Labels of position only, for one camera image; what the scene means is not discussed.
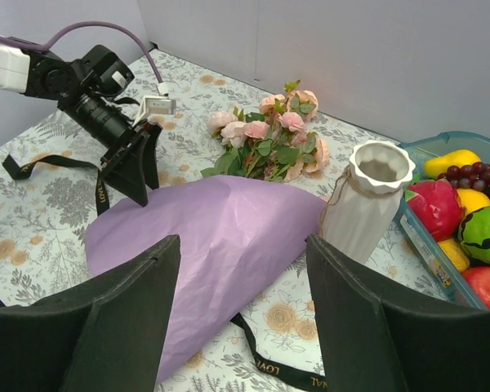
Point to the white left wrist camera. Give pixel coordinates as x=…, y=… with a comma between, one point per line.
x=151, y=105

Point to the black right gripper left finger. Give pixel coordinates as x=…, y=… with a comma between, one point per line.
x=106, y=334

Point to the white ribbed ceramic vase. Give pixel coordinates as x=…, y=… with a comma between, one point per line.
x=366, y=198

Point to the black ribbon with gold text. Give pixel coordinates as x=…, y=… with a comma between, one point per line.
x=242, y=301

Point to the yellow mango left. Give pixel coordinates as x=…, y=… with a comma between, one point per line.
x=461, y=157

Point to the yellow fruit piece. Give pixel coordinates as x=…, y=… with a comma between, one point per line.
x=453, y=251

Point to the dark red grape bunch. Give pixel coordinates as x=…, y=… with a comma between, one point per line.
x=475, y=176

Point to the green round fruit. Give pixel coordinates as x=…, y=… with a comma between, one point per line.
x=474, y=234

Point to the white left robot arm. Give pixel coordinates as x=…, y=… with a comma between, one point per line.
x=14, y=64

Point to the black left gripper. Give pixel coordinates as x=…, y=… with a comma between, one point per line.
x=88, y=90

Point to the pink red fruit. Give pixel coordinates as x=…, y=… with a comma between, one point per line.
x=437, y=205

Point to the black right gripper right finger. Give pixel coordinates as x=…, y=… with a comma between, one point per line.
x=378, y=335

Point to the teal plastic fruit basket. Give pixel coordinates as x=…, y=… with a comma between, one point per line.
x=433, y=258

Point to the purple wrapping paper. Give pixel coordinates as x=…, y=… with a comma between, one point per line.
x=237, y=236

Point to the floral patterned table mat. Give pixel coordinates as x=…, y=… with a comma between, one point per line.
x=43, y=221

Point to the red apple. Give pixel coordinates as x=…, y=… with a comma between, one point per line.
x=479, y=280

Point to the pink artificial flower bouquet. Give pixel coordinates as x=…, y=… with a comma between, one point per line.
x=274, y=143

